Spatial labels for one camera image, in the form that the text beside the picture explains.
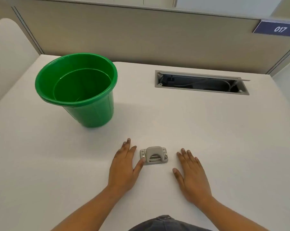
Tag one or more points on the green plastic bucket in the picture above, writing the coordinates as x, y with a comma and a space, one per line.
92, 113

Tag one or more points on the person's dark grey clothing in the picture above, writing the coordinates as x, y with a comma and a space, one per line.
169, 224

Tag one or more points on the black plug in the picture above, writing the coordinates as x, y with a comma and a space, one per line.
170, 80

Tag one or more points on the blue desk sign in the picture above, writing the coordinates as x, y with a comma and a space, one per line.
277, 28

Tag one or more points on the person's right little finger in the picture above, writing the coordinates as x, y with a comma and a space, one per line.
197, 163

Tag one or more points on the beige desk partition panel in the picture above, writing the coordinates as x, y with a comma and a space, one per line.
145, 38

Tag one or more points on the person's left hand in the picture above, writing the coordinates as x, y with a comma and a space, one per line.
122, 170

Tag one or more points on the person's left thumb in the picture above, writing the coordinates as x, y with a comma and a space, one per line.
139, 167

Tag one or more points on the person's right middle finger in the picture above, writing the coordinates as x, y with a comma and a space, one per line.
186, 158

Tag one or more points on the person's right hand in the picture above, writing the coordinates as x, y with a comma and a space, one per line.
193, 180

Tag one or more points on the person's right thumb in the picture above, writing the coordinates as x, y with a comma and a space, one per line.
177, 175

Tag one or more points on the white rounded side panel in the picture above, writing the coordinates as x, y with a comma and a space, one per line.
7, 57

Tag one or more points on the person's right forearm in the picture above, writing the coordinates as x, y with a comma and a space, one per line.
231, 214

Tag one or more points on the person's left forearm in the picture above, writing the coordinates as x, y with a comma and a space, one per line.
87, 209

